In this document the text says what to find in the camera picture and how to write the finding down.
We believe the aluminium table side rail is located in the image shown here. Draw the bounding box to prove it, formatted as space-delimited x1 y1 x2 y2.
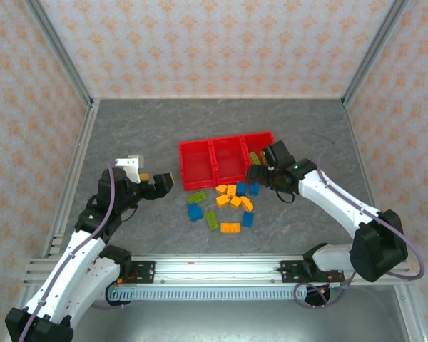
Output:
342 98 394 257
42 98 101 258

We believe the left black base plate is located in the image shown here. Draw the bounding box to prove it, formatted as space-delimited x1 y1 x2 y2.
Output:
128 261 156 285

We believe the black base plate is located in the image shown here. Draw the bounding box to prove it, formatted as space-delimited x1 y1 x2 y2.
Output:
128 261 156 285
280 261 307 284

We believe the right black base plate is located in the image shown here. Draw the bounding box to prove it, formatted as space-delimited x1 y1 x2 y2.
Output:
280 261 307 284

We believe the wide aluminium base rail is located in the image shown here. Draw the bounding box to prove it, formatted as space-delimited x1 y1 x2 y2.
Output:
24 253 414 287

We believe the grey slotted cable duct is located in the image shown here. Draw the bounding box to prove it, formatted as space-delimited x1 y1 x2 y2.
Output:
105 286 307 301

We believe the aluminium corner post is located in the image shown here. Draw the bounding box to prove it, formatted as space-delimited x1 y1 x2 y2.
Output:
22 0 96 108
341 0 413 108

